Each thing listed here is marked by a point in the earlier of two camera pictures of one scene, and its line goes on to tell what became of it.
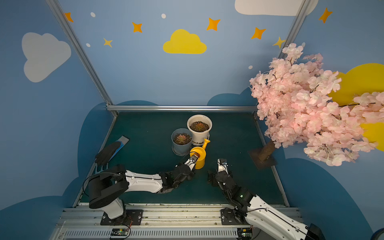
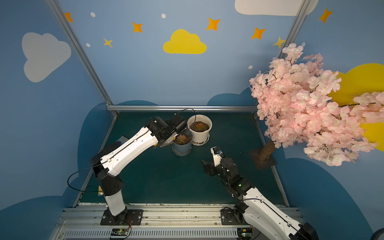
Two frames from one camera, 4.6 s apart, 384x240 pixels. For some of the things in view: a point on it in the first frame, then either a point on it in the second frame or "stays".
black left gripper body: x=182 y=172 → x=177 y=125
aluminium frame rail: x=182 y=108 stays
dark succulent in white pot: x=199 y=126 stays
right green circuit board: x=244 y=233 stays
